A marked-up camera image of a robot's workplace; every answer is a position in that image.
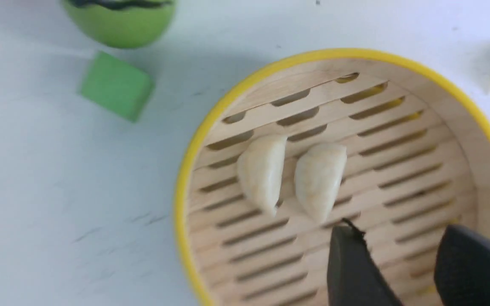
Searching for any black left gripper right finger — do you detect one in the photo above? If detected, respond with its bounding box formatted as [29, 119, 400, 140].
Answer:
[434, 224, 490, 306]

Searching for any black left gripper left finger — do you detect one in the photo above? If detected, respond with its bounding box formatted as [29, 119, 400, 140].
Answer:
[327, 219, 403, 306]

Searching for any white dumpling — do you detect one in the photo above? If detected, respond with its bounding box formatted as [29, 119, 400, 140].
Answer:
[294, 143, 348, 224]
[236, 134, 288, 217]

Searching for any bamboo steamer tray yellow rim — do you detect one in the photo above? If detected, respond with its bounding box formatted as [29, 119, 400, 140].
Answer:
[175, 48, 490, 306]

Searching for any green foam cube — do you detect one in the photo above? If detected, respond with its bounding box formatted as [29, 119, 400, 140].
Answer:
[78, 51, 155, 122]

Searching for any green toy watermelon ball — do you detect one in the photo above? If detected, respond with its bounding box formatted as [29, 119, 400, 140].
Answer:
[61, 0, 176, 49]

